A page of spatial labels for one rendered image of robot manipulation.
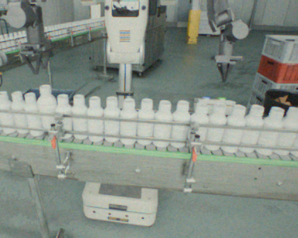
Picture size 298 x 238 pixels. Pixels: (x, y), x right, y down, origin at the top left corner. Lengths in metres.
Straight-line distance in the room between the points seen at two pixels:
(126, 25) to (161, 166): 0.76
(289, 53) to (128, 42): 1.93
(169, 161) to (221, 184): 0.22
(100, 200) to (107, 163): 0.80
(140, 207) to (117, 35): 1.10
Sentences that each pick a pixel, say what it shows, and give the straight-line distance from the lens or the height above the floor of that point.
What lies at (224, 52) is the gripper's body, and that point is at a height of 1.29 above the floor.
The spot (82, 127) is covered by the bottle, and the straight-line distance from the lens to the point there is 0.81.
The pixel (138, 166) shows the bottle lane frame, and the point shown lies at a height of 0.93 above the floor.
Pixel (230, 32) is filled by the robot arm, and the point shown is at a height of 1.37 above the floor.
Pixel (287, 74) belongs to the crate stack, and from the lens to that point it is 2.92.
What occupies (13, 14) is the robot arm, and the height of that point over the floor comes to 1.45.
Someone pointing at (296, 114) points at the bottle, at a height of 1.16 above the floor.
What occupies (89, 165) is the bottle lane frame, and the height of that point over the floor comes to 0.91.
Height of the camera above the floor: 1.48
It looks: 27 degrees down
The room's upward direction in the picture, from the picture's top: 1 degrees counter-clockwise
